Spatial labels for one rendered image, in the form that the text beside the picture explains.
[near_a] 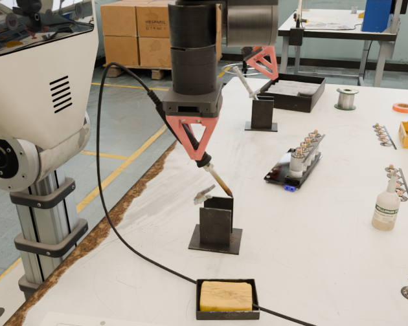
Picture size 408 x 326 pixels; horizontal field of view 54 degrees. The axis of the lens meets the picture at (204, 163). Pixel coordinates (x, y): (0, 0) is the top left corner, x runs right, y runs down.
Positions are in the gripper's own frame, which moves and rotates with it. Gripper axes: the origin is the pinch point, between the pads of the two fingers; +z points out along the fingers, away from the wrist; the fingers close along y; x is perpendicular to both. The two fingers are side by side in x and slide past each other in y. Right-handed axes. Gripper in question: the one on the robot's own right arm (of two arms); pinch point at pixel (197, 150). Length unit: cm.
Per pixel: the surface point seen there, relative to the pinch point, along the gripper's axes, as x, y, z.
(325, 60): -85, 452, 105
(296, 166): -15.7, 15.9, 10.7
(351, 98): -34, 64, 14
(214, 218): -2.8, -3.6, 8.8
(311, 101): -22, 59, 14
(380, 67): -82, 212, 47
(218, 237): -3.4, -3.9, 12.1
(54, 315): 14.5, -19.4, 12.9
